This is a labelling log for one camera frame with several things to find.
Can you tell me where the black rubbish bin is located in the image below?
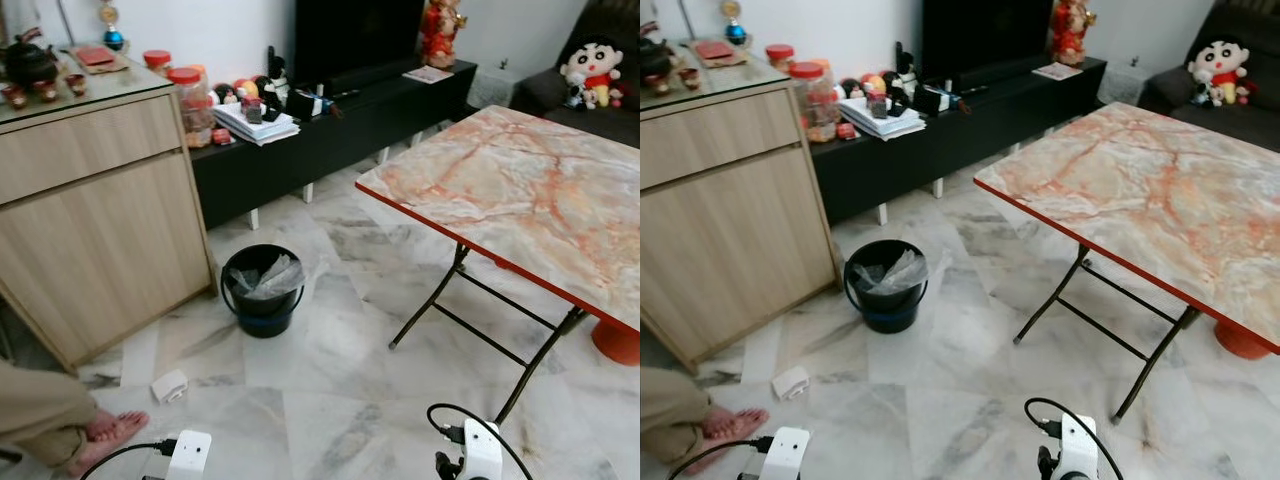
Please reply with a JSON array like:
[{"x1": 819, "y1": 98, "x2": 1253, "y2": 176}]
[
  {"x1": 220, "y1": 243, "x2": 306, "y2": 339},
  {"x1": 844, "y1": 239, "x2": 930, "y2": 335}
]

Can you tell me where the clear plastic bin liner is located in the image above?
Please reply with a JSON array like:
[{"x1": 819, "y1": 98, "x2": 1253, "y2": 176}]
[
  {"x1": 231, "y1": 253, "x2": 304, "y2": 302},
  {"x1": 857, "y1": 249, "x2": 928, "y2": 297}
]

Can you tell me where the orange plastic stool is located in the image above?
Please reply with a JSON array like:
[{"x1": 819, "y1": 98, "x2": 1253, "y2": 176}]
[
  {"x1": 1214, "y1": 317, "x2": 1274, "y2": 362},
  {"x1": 590, "y1": 317, "x2": 640, "y2": 367}
]

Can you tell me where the marble pattern folding table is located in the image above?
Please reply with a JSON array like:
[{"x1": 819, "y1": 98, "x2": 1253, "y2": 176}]
[
  {"x1": 355, "y1": 104, "x2": 640, "y2": 424},
  {"x1": 973, "y1": 100, "x2": 1280, "y2": 423}
]

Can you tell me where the black low tv console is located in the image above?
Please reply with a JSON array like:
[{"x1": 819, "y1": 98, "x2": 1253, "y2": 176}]
[
  {"x1": 189, "y1": 59, "x2": 480, "y2": 230},
  {"x1": 809, "y1": 55, "x2": 1109, "y2": 227}
]

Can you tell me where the light wooden cabinet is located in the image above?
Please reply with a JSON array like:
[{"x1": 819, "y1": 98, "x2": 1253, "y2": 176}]
[
  {"x1": 640, "y1": 52, "x2": 842, "y2": 372},
  {"x1": 0, "y1": 62, "x2": 220, "y2": 374}
]

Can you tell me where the stack of white papers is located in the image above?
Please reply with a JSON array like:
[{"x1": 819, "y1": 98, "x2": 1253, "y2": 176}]
[
  {"x1": 835, "y1": 95, "x2": 928, "y2": 142},
  {"x1": 209, "y1": 100, "x2": 302, "y2": 148}
]

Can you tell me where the dark brown sofa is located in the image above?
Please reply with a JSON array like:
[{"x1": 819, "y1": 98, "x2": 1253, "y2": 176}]
[
  {"x1": 1138, "y1": 0, "x2": 1280, "y2": 153},
  {"x1": 510, "y1": 0, "x2": 640, "y2": 149}
]

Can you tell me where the small black box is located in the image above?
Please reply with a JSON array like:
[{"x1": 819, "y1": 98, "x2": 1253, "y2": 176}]
[
  {"x1": 914, "y1": 84, "x2": 960, "y2": 115},
  {"x1": 287, "y1": 89, "x2": 332, "y2": 120}
]

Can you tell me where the black and white toy figure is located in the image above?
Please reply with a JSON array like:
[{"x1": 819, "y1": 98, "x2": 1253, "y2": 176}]
[
  {"x1": 888, "y1": 41, "x2": 920, "y2": 117},
  {"x1": 260, "y1": 44, "x2": 292, "y2": 122}
]

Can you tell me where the cartoon boy plush doll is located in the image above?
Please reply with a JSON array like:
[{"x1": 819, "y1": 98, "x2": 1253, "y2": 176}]
[
  {"x1": 1186, "y1": 39, "x2": 1258, "y2": 108},
  {"x1": 557, "y1": 37, "x2": 627, "y2": 110}
]

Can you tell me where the black television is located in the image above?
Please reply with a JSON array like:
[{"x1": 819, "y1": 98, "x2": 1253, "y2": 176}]
[
  {"x1": 919, "y1": 0, "x2": 1052, "y2": 83},
  {"x1": 292, "y1": 0, "x2": 427, "y2": 88}
]

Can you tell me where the red and gold figurine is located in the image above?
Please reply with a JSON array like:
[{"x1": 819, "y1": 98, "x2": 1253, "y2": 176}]
[
  {"x1": 1047, "y1": 0, "x2": 1098, "y2": 68},
  {"x1": 418, "y1": 0, "x2": 469, "y2": 70}
]

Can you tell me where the large red lid snack jar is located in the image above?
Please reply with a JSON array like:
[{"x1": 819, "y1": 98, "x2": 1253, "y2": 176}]
[
  {"x1": 788, "y1": 61, "x2": 842, "y2": 144},
  {"x1": 166, "y1": 67, "x2": 217, "y2": 150}
]

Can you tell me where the dark clay teapot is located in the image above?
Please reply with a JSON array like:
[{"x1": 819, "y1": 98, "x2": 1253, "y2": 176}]
[
  {"x1": 2, "y1": 29, "x2": 61, "y2": 88},
  {"x1": 640, "y1": 36, "x2": 683, "y2": 83}
]

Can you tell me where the red flat box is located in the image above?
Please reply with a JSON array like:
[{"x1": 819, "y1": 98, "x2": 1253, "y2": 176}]
[
  {"x1": 691, "y1": 39, "x2": 748, "y2": 70},
  {"x1": 69, "y1": 44, "x2": 131, "y2": 77}
]

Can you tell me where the gold and blue ornament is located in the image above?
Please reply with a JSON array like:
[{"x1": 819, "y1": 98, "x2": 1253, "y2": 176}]
[
  {"x1": 97, "y1": 0, "x2": 127, "y2": 52},
  {"x1": 721, "y1": 0, "x2": 750, "y2": 47}
]

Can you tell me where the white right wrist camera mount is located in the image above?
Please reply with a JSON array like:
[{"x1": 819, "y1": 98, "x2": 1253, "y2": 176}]
[
  {"x1": 1056, "y1": 413, "x2": 1100, "y2": 480},
  {"x1": 459, "y1": 418, "x2": 505, "y2": 480}
]

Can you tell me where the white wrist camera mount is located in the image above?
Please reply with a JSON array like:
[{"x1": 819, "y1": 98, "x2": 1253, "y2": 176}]
[
  {"x1": 1056, "y1": 413, "x2": 1100, "y2": 480},
  {"x1": 164, "y1": 430, "x2": 213, "y2": 480},
  {"x1": 459, "y1": 418, "x2": 505, "y2": 480},
  {"x1": 757, "y1": 427, "x2": 812, "y2": 480}
]

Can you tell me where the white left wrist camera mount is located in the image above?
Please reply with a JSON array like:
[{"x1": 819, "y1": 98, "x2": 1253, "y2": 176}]
[
  {"x1": 757, "y1": 427, "x2": 812, "y2": 480},
  {"x1": 164, "y1": 430, "x2": 213, "y2": 480}
]

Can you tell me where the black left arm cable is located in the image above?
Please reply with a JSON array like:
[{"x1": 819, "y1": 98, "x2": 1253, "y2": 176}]
[
  {"x1": 79, "y1": 437, "x2": 179, "y2": 480},
  {"x1": 667, "y1": 435, "x2": 775, "y2": 480}
]

